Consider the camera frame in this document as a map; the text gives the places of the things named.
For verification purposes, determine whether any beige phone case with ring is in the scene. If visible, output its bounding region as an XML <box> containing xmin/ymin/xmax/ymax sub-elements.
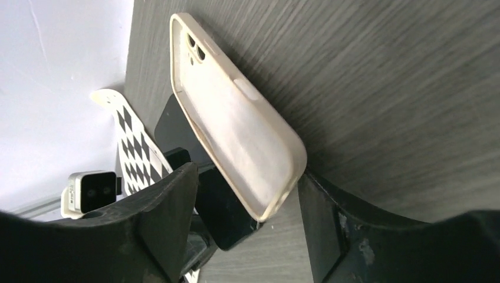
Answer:
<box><xmin>169</xmin><ymin>12</ymin><xmax>307</xmax><ymax>222</ymax></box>

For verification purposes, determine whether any black white chessboard mat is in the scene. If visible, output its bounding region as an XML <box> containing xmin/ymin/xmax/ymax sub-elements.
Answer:
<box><xmin>90</xmin><ymin>88</ymin><xmax>173</xmax><ymax>196</ymax></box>

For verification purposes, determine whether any black phone from case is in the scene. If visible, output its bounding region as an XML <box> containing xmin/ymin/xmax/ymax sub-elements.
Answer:
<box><xmin>154</xmin><ymin>95</ymin><xmax>261</xmax><ymax>251</ymax></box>

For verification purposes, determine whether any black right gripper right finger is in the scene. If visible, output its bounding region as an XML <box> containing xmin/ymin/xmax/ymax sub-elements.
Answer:
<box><xmin>298</xmin><ymin>172</ymin><xmax>499</xmax><ymax>282</ymax></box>

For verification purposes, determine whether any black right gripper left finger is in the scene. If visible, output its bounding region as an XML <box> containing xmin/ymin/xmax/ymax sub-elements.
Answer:
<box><xmin>1</xmin><ymin>163</ymin><xmax>198</xmax><ymax>282</ymax></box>

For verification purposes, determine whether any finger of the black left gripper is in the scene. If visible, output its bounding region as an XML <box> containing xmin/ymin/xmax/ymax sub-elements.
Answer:
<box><xmin>164</xmin><ymin>147</ymin><xmax>218</xmax><ymax>282</ymax></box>

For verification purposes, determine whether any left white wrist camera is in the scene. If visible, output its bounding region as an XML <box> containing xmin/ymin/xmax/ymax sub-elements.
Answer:
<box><xmin>60</xmin><ymin>170</ymin><xmax>122</xmax><ymax>219</ymax></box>

